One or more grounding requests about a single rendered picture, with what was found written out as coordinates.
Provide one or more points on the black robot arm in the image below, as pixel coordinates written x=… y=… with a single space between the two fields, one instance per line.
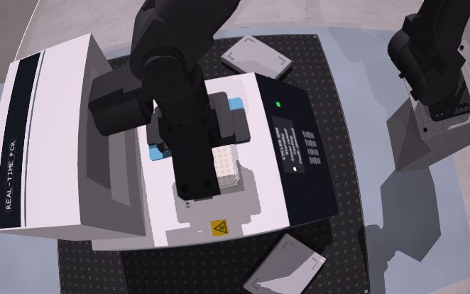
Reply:
x=171 y=36

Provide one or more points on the white well pcr plate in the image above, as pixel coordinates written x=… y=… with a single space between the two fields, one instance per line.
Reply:
x=224 y=166

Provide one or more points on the white real-time pcr cycler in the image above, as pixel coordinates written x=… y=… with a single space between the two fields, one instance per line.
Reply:
x=45 y=126

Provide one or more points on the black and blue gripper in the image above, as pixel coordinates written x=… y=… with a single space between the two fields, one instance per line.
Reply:
x=233 y=126

